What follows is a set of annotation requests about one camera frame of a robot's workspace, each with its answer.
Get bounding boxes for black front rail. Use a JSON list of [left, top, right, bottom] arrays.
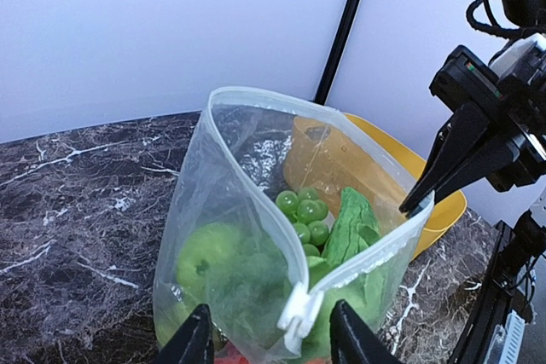
[[448, 211, 545, 363]]

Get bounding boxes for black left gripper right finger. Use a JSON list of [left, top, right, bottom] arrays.
[[329, 299, 399, 364]]

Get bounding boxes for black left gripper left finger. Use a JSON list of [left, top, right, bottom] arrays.
[[156, 303, 214, 364]]

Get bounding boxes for orange toy carrot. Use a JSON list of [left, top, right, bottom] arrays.
[[213, 350, 249, 364]]

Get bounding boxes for small right wrist webcam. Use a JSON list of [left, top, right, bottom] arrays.
[[428, 31, 546, 126]]

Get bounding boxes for black right frame post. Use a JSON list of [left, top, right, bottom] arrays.
[[313, 0, 361, 106]]

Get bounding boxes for clear dotted zip top bag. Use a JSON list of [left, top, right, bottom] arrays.
[[153, 85, 436, 361]]

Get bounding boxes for yellow plastic basket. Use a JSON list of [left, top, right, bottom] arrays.
[[278, 115, 467, 268]]

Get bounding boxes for green toy guava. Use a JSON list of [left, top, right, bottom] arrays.
[[176, 222, 242, 300]]

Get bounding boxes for green toy cucumber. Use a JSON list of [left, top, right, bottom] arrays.
[[322, 187, 381, 269]]

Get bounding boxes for green toy grapes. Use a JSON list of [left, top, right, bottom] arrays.
[[275, 187, 332, 257]]

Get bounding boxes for white slotted cable duct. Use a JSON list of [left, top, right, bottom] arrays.
[[483, 310, 526, 364]]

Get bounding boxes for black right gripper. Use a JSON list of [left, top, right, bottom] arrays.
[[399, 84, 545, 213]]

